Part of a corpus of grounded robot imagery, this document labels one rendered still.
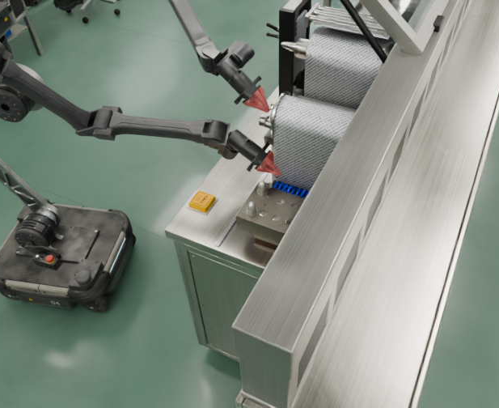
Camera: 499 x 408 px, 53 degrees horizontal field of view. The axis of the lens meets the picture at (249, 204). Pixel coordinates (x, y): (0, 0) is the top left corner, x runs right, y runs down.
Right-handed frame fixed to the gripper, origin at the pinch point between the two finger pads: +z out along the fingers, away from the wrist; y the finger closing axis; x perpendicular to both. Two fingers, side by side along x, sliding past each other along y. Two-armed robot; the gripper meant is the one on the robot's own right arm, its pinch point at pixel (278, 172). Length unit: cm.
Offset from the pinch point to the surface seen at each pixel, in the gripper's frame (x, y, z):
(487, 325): -48, -47, 130
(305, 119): 23.6, -1.6, -4.9
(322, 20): 33.7, -29.7, -18.6
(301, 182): 3.1, 0.3, 7.5
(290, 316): 69, 79, 3
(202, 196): -25.2, 8.7, -15.1
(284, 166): 4.2, 0.3, -0.1
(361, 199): 70, 56, 4
